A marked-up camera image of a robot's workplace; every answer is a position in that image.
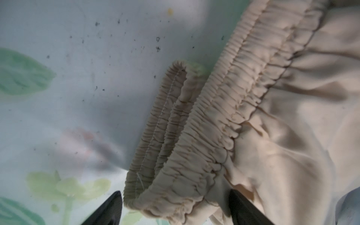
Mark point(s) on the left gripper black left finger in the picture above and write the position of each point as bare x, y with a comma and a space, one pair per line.
109, 213

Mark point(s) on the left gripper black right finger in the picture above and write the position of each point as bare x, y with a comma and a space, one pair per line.
243, 212

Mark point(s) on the beige drawstring shorts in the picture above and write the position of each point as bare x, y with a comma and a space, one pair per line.
278, 119

